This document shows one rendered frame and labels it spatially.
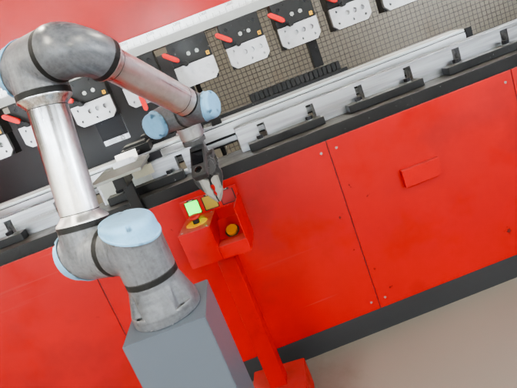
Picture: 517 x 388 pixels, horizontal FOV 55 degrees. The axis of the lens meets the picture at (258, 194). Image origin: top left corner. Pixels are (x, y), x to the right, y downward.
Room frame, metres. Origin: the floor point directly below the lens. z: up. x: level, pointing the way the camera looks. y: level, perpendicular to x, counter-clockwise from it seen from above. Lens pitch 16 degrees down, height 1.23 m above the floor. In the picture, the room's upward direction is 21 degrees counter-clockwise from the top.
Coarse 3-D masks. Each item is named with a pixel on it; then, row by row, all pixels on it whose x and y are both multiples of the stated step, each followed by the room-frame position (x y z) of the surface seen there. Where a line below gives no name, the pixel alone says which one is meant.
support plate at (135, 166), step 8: (136, 160) 1.82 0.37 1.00; (144, 160) 1.74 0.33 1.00; (112, 168) 1.86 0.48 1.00; (120, 168) 1.78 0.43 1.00; (128, 168) 1.70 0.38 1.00; (136, 168) 1.63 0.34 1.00; (104, 176) 1.72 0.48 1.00; (112, 176) 1.65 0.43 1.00; (120, 176) 1.62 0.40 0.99; (96, 184) 1.62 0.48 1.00
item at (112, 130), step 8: (104, 120) 1.89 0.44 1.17; (112, 120) 1.89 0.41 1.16; (120, 120) 1.89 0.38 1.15; (104, 128) 1.89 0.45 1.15; (112, 128) 1.89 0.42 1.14; (120, 128) 1.89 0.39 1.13; (104, 136) 1.89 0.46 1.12; (112, 136) 1.89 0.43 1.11; (120, 136) 1.90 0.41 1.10; (128, 136) 1.90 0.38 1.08
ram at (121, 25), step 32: (0, 0) 1.86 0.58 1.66; (32, 0) 1.86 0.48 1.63; (64, 0) 1.86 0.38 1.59; (96, 0) 1.87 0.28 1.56; (128, 0) 1.87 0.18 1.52; (160, 0) 1.87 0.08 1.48; (192, 0) 1.87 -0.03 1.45; (224, 0) 1.87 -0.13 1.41; (0, 32) 1.86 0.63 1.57; (128, 32) 1.87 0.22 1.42; (192, 32) 1.87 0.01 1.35
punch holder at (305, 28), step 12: (288, 0) 1.87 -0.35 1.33; (300, 0) 1.87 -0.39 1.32; (276, 12) 1.87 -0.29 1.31; (288, 12) 1.87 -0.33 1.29; (300, 12) 1.87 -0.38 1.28; (312, 12) 1.87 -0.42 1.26; (276, 24) 1.87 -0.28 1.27; (300, 24) 1.87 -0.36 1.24; (312, 24) 1.87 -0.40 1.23; (288, 36) 1.87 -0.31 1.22; (300, 36) 1.87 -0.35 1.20; (312, 36) 1.87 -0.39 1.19; (288, 48) 1.88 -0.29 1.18
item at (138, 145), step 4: (140, 140) 2.13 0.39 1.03; (144, 140) 2.10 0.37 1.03; (148, 140) 2.15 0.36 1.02; (128, 144) 2.16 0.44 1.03; (132, 144) 2.10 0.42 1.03; (136, 144) 2.10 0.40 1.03; (140, 144) 2.10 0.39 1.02; (144, 144) 2.09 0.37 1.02; (148, 144) 2.10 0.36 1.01; (124, 148) 2.10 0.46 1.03; (128, 148) 2.10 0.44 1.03; (132, 148) 2.09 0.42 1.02; (136, 148) 2.09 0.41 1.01; (140, 148) 2.09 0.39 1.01; (144, 148) 2.09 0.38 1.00; (148, 148) 2.09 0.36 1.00; (140, 152) 2.09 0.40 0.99; (144, 152) 2.09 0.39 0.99
